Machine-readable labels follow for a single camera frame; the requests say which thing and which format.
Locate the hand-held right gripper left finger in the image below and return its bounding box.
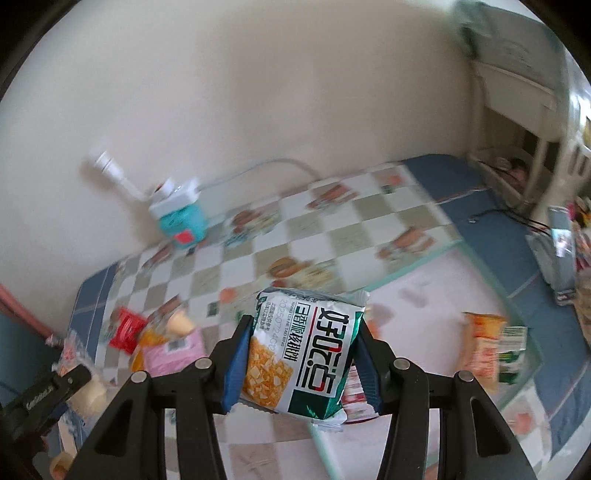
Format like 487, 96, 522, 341
69, 314, 256, 480

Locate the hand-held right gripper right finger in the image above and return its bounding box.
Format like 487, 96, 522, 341
353, 318, 539, 480

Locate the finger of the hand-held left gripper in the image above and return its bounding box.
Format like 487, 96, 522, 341
53, 364, 92, 398

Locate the red white-label snack packet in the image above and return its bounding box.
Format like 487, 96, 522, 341
342, 364, 379, 423

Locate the clear bread packet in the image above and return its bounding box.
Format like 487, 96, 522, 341
69, 369, 109, 418

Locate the pink snack packet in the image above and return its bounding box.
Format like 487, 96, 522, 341
141, 330, 206, 377

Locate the green white biscuit packet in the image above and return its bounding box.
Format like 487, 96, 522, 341
233, 286, 371, 423

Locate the teal cardboard tray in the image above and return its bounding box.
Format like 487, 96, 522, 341
309, 244, 543, 480

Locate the small green snack packet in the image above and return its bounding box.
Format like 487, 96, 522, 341
496, 325, 529, 386

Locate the small pink wrapper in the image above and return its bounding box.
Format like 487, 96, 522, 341
53, 332, 88, 374

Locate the small red snack packet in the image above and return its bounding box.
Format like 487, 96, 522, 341
108, 307, 148, 354

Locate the yellow jelly cup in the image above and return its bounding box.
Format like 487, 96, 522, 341
165, 309, 195, 337

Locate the checked printed tablecloth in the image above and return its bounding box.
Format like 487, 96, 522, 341
60, 154, 578, 480

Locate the white power strip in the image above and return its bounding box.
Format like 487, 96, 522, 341
148, 178, 203, 217

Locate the silver phone stand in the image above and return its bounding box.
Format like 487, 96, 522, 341
526, 228, 561, 287

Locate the black smartphone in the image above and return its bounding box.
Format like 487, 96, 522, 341
547, 206, 575, 296

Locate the white cutout shelf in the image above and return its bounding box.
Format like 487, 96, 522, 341
531, 83, 591, 222

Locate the grey power strip cable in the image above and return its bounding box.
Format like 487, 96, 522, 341
198, 158, 319, 190

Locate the white wall plug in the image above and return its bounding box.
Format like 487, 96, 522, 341
90, 152, 153, 201

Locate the black cable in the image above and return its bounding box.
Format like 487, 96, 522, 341
466, 159, 552, 232

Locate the cream wooden frame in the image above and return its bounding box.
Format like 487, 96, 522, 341
466, 55, 568, 217

